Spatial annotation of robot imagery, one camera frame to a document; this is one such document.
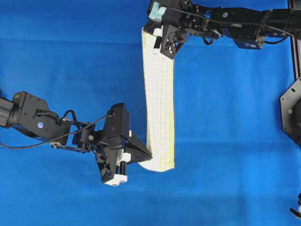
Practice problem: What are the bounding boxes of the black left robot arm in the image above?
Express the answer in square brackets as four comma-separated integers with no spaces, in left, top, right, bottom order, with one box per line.
[0,91,152,186]

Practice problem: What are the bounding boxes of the blue table cloth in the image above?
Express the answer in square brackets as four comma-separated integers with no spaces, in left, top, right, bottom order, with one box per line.
[0,0,301,226]

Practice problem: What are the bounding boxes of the black white clamp at edge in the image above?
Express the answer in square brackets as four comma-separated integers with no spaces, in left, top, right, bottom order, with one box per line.
[289,193,301,219]

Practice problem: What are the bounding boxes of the black right wrist camera taped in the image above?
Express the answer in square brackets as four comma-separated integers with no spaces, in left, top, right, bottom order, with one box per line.
[147,0,185,26]

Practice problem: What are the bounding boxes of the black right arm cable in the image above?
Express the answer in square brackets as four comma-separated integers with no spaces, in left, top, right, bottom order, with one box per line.
[164,7,297,46]

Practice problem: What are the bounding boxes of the yellow white checked towel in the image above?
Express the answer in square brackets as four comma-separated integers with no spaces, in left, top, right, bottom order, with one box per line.
[141,28,175,172]

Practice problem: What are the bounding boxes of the black table edge rail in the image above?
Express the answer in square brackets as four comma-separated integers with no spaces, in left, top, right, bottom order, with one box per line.
[287,0,301,81]

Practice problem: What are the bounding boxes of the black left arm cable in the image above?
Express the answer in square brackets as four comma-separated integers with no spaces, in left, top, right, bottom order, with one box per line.
[0,109,113,150]

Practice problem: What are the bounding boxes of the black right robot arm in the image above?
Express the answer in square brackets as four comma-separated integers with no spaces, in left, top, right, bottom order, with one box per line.
[143,0,301,59]

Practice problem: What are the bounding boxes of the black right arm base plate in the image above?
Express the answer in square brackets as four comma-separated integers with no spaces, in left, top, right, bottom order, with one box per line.
[280,78,301,147]

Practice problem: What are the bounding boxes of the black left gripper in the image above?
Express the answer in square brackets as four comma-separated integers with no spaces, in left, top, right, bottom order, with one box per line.
[79,129,152,186]

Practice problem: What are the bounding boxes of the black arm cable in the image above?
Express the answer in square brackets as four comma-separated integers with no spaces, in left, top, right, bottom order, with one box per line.
[0,109,113,150]
[164,7,297,46]

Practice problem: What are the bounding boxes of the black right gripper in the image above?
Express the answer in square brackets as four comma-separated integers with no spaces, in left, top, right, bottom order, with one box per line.
[153,15,212,59]

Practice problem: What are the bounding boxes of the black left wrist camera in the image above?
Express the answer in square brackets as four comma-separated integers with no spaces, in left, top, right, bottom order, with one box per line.
[103,103,130,150]

